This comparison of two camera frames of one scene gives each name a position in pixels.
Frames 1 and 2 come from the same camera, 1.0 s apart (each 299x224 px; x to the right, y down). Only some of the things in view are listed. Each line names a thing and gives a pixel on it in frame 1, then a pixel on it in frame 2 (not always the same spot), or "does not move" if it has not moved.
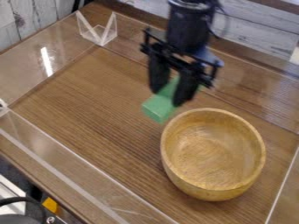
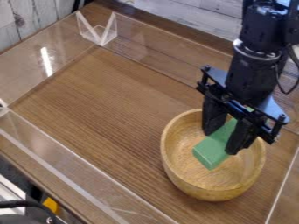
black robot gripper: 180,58 → 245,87
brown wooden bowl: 212,152 does not move
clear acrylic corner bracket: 98,34 does not move
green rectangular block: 158,104 → 209,149
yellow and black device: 54,215 does not move
